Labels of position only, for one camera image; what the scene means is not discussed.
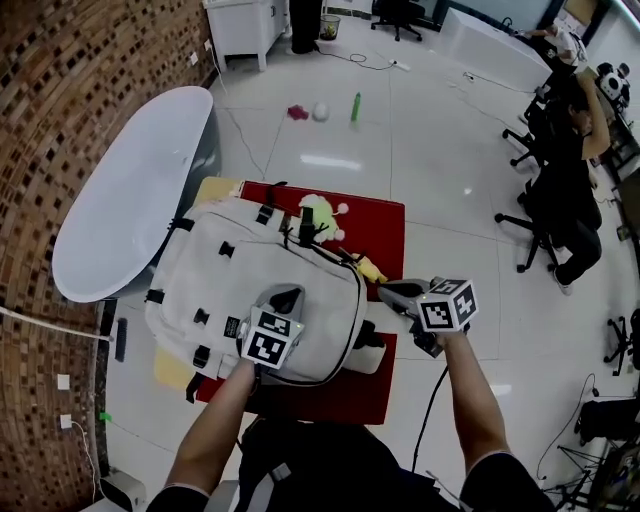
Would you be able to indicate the white rectangular counter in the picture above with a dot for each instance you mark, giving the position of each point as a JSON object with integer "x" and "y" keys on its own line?
{"x": 480, "y": 45}

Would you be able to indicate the brown notice board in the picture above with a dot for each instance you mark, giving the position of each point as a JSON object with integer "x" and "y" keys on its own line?
{"x": 582, "y": 10}

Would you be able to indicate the red tablecloth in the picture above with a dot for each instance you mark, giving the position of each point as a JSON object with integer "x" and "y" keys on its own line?
{"x": 380, "y": 235}

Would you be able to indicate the white grey box device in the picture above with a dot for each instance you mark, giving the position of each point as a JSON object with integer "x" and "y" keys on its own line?
{"x": 122, "y": 492}

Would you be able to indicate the green bottle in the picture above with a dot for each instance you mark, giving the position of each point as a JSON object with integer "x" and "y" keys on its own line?
{"x": 355, "y": 106}

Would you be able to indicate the black handheld device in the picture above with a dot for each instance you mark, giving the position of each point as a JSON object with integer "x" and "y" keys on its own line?
{"x": 306, "y": 220}

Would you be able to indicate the white bathtub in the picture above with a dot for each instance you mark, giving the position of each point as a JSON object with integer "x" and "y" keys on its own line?
{"x": 130, "y": 200}

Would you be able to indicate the yellow rubber chicken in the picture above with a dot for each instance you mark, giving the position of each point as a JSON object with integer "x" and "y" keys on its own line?
{"x": 370, "y": 270}

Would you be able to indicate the black bag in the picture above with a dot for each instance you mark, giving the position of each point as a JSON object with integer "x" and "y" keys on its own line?
{"x": 610, "y": 417}

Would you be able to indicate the person's right forearm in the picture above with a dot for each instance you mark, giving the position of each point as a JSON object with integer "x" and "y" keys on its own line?
{"x": 470, "y": 400}

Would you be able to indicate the white power strip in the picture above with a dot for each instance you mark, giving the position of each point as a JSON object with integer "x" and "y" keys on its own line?
{"x": 400, "y": 65}

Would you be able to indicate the person's left forearm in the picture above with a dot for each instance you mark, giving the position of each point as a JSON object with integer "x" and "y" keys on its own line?
{"x": 210, "y": 435}

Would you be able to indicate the person's navy clothed body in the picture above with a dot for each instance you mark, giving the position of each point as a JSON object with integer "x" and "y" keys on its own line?
{"x": 350, "y": 470}

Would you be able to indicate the light grey backpack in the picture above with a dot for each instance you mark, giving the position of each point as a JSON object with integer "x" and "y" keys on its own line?
{"x": 215, "y": 285}

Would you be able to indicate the white wall socket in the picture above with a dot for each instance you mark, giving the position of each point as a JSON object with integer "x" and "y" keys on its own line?
{"x": 66, "y": 422}
{"x": 63, "y": 382}

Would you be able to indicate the black office chair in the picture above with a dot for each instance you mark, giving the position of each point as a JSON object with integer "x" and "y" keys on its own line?
{"x": 537, "y": 125}
{"x": 622, "y": 345}
{"x": 400, "y": 15}
{"x": 542, "y": 235}

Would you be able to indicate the white round object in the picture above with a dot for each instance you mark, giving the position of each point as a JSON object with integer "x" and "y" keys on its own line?
{"x": 321, "y": 111}

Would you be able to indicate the black tripod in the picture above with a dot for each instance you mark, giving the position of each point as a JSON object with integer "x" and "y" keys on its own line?
{"x": 575, "y": 452}

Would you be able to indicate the brown wooden desk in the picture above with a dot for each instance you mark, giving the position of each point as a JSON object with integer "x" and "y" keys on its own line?
{"x": 630, "y": 205}

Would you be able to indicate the light green plush toy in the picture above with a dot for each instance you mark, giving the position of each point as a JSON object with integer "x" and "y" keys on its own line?
{"x": 320, "y": 210}

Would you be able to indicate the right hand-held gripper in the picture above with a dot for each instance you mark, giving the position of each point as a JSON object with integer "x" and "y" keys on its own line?
{"x": 445, "y": 312}

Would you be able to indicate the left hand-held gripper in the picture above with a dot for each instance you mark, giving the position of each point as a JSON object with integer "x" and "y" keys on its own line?
{"x": 265, "y": 347}

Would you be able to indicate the white sink cabinet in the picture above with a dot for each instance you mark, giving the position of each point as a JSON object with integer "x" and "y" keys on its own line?
{"x": 240, "y": 25}

